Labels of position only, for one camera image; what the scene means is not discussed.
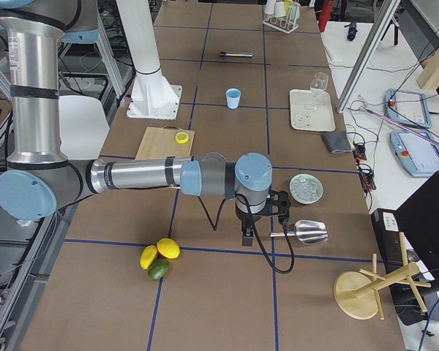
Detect wooden cup tree stand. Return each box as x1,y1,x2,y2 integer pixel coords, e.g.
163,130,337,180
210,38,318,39
334,232,431,320

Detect light blue cup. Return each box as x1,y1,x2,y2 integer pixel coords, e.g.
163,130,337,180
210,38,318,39
225,88,241,110

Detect cream bear tray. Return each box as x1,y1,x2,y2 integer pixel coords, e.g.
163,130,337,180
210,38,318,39
289,89,336,132

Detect black computer monitor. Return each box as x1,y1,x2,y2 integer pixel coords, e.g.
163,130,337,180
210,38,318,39
371,171,439,309

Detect teach pendant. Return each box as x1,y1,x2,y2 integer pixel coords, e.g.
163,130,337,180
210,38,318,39
384,88,432,128
389,131,439,178

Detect grey folded cloth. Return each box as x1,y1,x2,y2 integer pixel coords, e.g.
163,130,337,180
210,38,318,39
321,131,352,154

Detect steel ice scoop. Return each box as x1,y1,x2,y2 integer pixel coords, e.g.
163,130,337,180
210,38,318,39
270,219,329,246

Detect black power strip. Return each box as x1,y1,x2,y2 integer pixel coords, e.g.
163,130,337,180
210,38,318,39
353,143,377,193

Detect green lime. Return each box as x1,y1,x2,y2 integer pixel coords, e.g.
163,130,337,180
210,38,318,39
148,259,170,281

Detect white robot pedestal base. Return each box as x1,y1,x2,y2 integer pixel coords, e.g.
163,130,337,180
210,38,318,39
116,0,182,121

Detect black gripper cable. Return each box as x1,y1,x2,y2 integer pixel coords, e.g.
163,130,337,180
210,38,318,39
198,193,296,273

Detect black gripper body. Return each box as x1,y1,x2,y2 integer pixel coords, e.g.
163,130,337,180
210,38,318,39
235,189,290,224

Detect clear wine glass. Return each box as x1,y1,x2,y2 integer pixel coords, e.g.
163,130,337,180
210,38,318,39
306,72,329,111

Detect aluminium frame post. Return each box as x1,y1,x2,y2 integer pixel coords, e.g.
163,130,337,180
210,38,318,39
336,0,400,113

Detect bamboo cutting board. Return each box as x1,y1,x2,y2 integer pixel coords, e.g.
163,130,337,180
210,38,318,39
135,127,195,160

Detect yellow whole lemon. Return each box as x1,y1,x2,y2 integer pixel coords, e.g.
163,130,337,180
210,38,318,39
156,238,181,259

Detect steel muddler black tip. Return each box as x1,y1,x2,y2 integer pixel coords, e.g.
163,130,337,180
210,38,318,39
219,51,253,59

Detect upper teach pendant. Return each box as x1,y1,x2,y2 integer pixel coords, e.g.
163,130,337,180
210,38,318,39
384,88,432,128

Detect green bowl of ice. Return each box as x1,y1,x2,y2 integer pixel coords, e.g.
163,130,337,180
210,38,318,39
289,174,323,205

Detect lower teach pendant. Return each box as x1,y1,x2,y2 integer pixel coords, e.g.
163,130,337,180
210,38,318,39
389,131,439,178

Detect white chair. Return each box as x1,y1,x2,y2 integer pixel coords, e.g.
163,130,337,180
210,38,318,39
59,95,110,160

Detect white cup rack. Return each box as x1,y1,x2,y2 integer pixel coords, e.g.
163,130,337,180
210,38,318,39
262,0,301,34

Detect yellow lemon slices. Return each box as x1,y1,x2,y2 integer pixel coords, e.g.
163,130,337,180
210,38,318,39
175,132,190,144

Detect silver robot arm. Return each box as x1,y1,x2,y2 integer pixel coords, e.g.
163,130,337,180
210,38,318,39
0,1,290,245

